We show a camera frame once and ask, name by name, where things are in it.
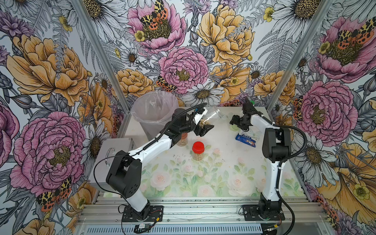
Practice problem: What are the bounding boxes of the brown lid peanut jar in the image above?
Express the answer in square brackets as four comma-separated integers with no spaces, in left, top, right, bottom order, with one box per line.
[177,133,188,147]

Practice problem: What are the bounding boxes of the mesh bin with pink bag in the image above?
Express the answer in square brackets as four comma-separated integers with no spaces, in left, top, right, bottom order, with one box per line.
[131,91,179,141]

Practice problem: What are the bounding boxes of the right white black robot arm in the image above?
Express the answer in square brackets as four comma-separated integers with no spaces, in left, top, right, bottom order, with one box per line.
[230,100,291,220]

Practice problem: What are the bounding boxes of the right aluminium corner post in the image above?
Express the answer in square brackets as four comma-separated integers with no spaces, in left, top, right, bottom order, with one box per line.
[266,0,334,112]

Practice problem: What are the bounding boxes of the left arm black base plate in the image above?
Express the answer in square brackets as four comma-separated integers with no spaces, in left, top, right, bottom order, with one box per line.
[121,205,164,222]

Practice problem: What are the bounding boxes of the red lid peanut jar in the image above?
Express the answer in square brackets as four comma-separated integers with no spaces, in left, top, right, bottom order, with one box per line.
[192,142,205,161]

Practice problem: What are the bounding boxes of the left black cable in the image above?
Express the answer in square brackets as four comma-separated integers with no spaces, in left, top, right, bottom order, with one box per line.
[93,102,208,206]

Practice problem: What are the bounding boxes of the green lid peanut jar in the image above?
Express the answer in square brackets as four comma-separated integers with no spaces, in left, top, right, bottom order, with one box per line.
[199,106,223,127]

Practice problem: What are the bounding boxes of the aluminium rail frame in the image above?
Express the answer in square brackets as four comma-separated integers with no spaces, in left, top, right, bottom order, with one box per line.
[74,196,335,235]

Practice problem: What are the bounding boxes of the left aluminium corner post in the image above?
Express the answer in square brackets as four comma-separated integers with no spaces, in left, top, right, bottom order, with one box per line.
[72,1,130,114]

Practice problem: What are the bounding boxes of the silver aluminium case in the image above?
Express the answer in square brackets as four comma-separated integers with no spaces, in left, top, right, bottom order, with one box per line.
[88,138,134,192]

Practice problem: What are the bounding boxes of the aluminium corner post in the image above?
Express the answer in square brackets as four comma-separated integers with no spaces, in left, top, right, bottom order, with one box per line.
[266,0,334,112]
[72,1,130,114]

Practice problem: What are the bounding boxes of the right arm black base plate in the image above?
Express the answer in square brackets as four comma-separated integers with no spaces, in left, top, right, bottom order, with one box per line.
[241,204,286,221]

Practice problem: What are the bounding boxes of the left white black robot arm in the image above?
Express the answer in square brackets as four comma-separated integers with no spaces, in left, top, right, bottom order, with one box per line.
[106,103,214,221]

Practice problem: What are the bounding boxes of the light green jar lid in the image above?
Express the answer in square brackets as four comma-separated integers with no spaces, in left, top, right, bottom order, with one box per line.
[230,125,239,131]

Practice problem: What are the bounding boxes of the blue gauze bandage packet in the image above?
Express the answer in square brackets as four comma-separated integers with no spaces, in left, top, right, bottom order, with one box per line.
[236,133,259,147]

